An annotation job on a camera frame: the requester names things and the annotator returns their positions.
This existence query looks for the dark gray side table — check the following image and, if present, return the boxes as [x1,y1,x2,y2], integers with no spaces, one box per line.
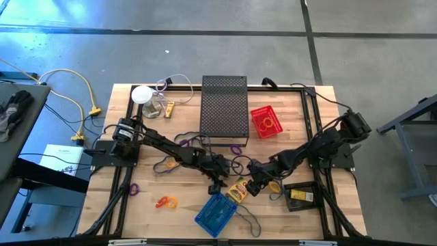
[0,81,52,182]

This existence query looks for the white dome desk lamp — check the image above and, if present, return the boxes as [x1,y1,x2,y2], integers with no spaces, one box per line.
[130,85,164,120]

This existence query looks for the yellow crayon box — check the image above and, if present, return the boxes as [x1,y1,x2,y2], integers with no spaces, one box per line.
[290,189,315,203]
[225,176,249,205]
[164,100,176,120]

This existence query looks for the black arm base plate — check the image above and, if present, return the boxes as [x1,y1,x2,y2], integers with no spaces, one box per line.
[83,139,141,168]
[308,142,362,169]

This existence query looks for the blue gray metal stand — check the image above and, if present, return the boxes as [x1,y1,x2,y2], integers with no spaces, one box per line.
[10,186,88,235]

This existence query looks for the black bench bar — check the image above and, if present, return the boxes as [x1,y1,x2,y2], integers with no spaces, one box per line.
[10,157,90,194]

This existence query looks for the blue gray metal table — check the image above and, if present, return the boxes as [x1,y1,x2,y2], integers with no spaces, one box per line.
[376,92,437,208]

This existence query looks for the white lamp cable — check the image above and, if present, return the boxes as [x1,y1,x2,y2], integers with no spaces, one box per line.
[155,73,195,105]

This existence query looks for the black aluminium table frame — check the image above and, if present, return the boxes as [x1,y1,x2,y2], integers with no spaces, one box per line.
[76,84,369,240]

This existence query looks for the red plastic basket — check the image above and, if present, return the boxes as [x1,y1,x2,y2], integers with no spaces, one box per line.
[250,105,284,140]

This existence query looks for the black floor cable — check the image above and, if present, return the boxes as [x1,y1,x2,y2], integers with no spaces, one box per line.
[43,102,105,137]

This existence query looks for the black cable loop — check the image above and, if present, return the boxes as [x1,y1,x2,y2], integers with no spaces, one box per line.
[261,77,280,90]

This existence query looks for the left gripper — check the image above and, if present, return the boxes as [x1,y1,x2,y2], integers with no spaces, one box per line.
[203,154,230,196]

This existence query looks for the blue plastic basket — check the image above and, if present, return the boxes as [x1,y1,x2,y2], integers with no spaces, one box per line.
[193,192,239,239]

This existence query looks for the black plastic basket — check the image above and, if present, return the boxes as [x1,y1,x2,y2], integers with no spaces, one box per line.
[283,180,324,213]

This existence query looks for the gray black work gloves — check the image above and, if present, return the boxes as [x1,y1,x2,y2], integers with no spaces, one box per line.
[0,90,36,144]

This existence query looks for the black perforated metal shelf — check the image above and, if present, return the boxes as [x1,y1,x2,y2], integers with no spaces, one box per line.
[199,75,250,148]

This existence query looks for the silver edge bracket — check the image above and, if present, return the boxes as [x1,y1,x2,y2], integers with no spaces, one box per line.
[107,238,148,246]
[298,240,339,246]

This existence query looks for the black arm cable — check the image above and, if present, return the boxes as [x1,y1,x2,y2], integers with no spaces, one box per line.
[289,82,353,113]

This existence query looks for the white booklet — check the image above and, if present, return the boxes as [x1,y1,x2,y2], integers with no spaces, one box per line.
[38,143,85,178]

